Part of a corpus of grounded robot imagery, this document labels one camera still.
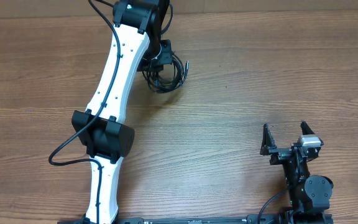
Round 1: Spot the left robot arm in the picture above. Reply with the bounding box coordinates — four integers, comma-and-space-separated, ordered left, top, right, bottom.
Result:
71, 1, 170, 223

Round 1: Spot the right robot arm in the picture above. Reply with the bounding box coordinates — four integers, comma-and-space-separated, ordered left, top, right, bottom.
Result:
257, 121, 334, 223

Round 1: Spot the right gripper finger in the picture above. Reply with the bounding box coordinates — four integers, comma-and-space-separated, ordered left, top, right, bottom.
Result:
260, 123, 277, 156
300, 121, 315, 135

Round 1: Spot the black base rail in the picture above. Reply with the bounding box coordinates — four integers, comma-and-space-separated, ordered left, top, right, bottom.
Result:
57, 213, 334, 224

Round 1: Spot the black cable pulled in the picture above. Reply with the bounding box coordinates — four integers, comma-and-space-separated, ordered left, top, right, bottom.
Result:
144, 54, 190, 93

